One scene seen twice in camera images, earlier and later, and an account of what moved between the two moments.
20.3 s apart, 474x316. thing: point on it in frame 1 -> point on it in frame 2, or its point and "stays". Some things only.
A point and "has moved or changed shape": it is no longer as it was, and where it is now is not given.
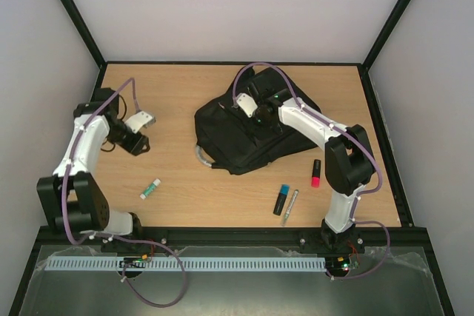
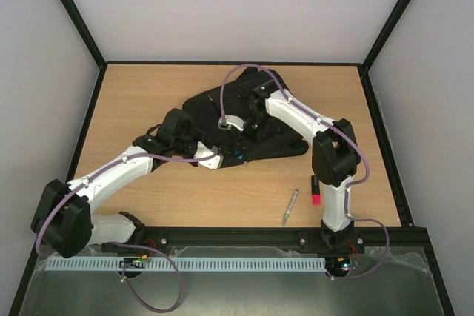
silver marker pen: (290, 207) stays
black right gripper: (257, 86) -> (248, 131)
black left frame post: (77, 18) stays
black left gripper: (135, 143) -> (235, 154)
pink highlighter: (316, 174) has moved or changed shape
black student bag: (227, 138) has moved or changed shape
